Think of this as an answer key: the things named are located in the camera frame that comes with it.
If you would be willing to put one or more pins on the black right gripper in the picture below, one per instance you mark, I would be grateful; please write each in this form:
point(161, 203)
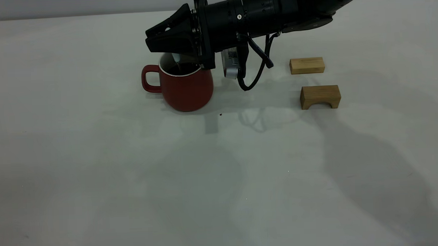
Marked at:
point(202, 32)

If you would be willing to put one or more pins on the red ceramic mug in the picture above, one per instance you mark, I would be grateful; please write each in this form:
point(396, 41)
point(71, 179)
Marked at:
point(187, 91)

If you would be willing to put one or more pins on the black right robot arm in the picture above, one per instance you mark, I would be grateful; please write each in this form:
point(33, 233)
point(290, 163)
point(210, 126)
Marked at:
point(273, 10)

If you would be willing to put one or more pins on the rectangular wooden block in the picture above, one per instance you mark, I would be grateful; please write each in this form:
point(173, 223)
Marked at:
point(307, 65)

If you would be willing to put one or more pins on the arched wooden block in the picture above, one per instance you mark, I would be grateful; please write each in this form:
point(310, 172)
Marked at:
point(320, 93)

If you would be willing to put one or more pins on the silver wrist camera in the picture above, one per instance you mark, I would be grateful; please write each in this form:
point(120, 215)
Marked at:
point(230, 64)

